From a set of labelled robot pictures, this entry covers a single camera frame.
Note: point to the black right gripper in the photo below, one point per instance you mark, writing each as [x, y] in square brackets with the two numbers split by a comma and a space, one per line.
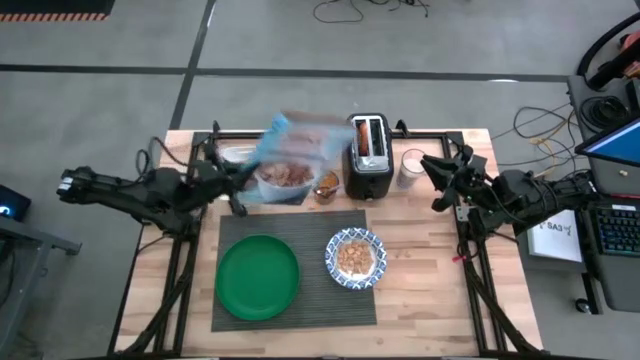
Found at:
[470, 177]

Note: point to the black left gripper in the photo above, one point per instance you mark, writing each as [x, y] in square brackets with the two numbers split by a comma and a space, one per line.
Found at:
[217, 182]

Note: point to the white plastic container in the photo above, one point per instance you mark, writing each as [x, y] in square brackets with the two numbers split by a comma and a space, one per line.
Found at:
[232, 154]

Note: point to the blue cinnamon squares cereal box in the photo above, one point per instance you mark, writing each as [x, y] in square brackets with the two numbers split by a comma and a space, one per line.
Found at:
[300, 145]

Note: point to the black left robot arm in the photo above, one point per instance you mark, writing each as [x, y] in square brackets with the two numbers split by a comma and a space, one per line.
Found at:
[115, 192]

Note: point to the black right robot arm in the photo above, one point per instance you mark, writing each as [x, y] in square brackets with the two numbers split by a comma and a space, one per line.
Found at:
[545, 197]

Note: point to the glass of milk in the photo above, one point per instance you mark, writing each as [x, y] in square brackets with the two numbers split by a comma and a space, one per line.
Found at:
[411, 170]

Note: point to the black two-slot toaster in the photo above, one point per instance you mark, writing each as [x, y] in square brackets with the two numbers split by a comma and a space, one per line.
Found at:
[370, 180]

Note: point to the amber glass cup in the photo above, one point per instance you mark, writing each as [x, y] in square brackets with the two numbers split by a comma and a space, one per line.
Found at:
[326, 192]

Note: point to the red tape tag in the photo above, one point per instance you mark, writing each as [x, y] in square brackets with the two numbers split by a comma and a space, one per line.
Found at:
[459, 258]

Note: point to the green plastic plate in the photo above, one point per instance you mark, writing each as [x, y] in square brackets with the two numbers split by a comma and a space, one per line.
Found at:
[257, 277]

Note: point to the blue patterned paper bowl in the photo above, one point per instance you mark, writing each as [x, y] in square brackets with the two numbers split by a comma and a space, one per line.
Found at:
[331, 260]

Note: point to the cinnamon cereal squares heap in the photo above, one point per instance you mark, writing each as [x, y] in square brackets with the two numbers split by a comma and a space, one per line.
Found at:
[356, 257]

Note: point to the white paper sheet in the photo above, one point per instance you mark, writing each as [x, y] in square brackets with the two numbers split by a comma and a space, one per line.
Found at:
[555, 242]

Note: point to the grey woven placemat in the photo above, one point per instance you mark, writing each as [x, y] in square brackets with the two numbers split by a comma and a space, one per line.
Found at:
[315, 310]

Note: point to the grey desk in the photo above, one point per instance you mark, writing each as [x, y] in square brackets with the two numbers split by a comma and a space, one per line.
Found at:
[575, 100]

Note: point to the laptop with blue screen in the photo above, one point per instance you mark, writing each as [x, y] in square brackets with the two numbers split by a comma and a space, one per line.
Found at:
[617, 145]

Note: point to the black backlit keyboard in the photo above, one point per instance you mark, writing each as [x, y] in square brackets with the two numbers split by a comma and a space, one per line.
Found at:
[620, 230]

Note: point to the black caster wheel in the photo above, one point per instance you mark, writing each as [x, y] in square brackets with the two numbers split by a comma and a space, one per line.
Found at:
[582, 306]

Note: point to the grey side table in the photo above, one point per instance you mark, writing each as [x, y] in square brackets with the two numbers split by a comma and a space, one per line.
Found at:
[30, 235]

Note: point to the black device with blue light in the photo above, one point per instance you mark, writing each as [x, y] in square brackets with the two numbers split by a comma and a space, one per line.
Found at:
[15, 202]

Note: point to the orange object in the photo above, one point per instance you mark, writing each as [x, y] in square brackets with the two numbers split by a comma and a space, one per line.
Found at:
[631, 42]

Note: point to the black hazard-striped mat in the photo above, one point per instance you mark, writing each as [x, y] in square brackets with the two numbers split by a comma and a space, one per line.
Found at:
[50, 6]

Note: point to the black aluminium table frame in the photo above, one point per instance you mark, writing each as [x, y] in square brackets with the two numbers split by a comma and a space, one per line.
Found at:
[430, 135]

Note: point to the black frame clamp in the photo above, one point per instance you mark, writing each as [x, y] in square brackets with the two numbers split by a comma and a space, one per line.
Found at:
[401, 127]
[216, 128]

